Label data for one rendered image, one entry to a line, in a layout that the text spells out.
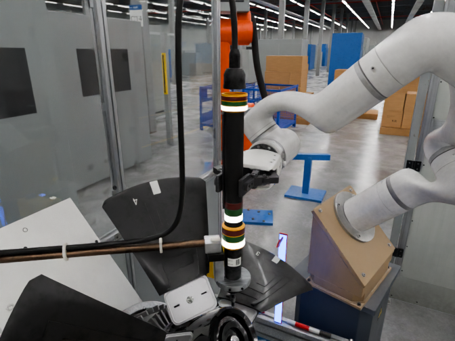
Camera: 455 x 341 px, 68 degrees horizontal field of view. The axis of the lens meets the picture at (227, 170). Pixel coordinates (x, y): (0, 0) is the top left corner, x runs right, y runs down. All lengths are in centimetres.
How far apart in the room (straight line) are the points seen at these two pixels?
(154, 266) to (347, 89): 50
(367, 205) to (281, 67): 762
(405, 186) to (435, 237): 149
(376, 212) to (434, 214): 137
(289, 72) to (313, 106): 786
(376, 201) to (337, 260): 22
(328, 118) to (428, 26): 22
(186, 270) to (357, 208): 68
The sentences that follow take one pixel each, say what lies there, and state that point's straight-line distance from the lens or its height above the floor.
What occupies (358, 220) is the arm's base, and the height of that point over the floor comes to 117.
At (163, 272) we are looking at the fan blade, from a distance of 69.
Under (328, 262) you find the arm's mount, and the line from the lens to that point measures 118.
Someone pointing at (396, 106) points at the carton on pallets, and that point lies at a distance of 807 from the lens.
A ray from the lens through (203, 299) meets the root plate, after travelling 68.
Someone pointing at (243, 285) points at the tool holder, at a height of 128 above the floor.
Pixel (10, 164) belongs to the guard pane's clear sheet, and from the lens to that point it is 114.
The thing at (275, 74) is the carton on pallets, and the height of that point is 117.
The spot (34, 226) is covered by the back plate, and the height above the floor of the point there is 134.
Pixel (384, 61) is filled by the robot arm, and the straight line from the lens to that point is 67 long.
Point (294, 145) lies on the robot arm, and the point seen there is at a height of 149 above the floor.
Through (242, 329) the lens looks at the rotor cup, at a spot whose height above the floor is 122.
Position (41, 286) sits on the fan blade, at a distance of 50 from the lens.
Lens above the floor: 170
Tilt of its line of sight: 20 degrees down
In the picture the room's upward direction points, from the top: straight up
